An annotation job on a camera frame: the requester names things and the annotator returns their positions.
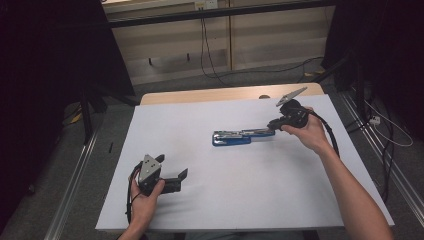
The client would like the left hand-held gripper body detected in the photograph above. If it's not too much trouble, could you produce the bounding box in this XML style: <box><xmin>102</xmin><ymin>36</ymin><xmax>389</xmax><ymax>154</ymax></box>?
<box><xmin>133</xmin><ymin>153</ymin><xmax>183</xmax><ymax>198</ymax></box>

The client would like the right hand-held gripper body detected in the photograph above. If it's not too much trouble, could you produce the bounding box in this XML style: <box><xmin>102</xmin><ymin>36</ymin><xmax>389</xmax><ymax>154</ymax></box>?
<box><xmin>275</xmin><ymin>86</ymin><xmax>309</xmax><ymax>130</ymax></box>

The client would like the blue stapler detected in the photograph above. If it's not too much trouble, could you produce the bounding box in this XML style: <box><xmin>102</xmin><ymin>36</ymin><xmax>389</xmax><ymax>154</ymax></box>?
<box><xmin>211</xmin><ymin>128</ymin><xmax>276</xmax><ymax>148</ymax></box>

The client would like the person's right hand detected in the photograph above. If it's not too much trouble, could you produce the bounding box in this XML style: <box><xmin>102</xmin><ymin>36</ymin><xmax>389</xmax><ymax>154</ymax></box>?
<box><xmin>281</xmin><ymin>106</ymin><xmax>331</xmax><ymax>156</ymax></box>

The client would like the person's left hand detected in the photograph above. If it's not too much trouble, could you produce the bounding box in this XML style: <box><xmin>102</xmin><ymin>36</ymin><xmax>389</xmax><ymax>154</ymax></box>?
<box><xmin>128</xmin><ymin>178</ymin><xmax>166</xmax><ymax>232</ymax></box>

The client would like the white table sheet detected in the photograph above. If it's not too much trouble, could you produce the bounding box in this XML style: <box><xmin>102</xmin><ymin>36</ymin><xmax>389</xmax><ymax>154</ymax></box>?
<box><xmin>95</xmin><ymin>94</ymin><xmax>395</xmax><ymax>233</ymax></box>

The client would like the black metal stand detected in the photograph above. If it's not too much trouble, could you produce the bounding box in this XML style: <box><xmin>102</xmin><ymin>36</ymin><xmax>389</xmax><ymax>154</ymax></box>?
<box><xmin>79</xmin><ymin>85</ymin><xmax>138</xmax><ymax>145</ymax></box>

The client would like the dark curtain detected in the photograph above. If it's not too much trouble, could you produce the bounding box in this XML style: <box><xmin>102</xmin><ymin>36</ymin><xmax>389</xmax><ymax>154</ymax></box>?
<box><xmin>0</xmin><ymin>0</ymin><xmax>136</xmax><ymax>231</ymax></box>
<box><xmin>321</xmin><ymin>0</ymin><xmax>424</xmax><ymax>134</ymax></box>

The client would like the black horizontal bar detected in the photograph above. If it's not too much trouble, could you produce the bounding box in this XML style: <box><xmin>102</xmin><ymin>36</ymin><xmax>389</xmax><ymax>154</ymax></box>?
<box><xmin>108</xmin><ymin>0</ymin><xmax>336</xmax><ymax>30</ymax></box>

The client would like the right hand-held gripper cable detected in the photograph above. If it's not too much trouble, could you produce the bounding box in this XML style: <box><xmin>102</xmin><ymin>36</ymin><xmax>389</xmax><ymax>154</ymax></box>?
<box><xmin>308</xmin><ymin>109</ymin><xmax>341</xmax><ymax>158</ymax></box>

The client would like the hand-held gripper cable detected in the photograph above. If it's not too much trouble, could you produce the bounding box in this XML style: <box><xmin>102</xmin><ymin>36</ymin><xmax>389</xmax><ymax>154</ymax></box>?
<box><xmin>308</xmin><ymin>109</ymin><xmax>341</xmax><ymax>158</ymax></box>
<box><xmin>125</xmin><ymin>163</ymin><xmax>143</xmax><ymax>225</ymax></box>

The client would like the left hand-held gripper cable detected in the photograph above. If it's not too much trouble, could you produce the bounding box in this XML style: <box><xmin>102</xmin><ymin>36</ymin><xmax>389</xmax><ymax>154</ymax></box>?
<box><xmin>125</xmin><ymin>163</ymin><xmax>143</xmax><ymax>225</ymax></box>

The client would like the metal floor rail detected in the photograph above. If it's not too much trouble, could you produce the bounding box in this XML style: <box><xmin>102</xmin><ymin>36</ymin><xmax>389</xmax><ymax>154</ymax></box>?
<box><xmin>43</xmin><ymin>131</ymin><xmax>99</xmax><ymax>240</ymax></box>
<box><xmin>339</xmin><ymin>91</ymin><xmax>424</xmax><ymax>219</ymax></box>

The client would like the black floor cable bundle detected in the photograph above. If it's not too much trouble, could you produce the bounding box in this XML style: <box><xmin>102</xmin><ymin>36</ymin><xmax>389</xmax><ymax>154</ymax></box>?
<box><xmin>344</xmin><ymin>116</ymin><xmax>396</xmax><ymax>204</ymax></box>

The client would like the black socket cable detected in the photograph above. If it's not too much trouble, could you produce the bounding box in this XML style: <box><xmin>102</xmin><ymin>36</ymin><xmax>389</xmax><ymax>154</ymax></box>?
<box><xmin>202</xmin><ymin>8</ymin><xmax>229</xmax><ymax>87</ymax></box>
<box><xmin>199</xmin><ymin>8</ymin><xmax>219</xmax><ymax>83</ymax></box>

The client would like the white floor cable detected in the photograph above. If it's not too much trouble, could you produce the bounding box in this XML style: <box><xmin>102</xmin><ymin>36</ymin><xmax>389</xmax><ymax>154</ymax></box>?
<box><xmin>363</xmin><ymin>99</ymin><xmax>415</xmax><ymax>148</ymax></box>

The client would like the white wall socket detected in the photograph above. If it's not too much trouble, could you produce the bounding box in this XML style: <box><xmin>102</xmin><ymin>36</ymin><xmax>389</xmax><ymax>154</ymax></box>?
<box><xmin>194</xmin><ymin>0</ymin><xmax>219</xmax><ymax>10</ymax></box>

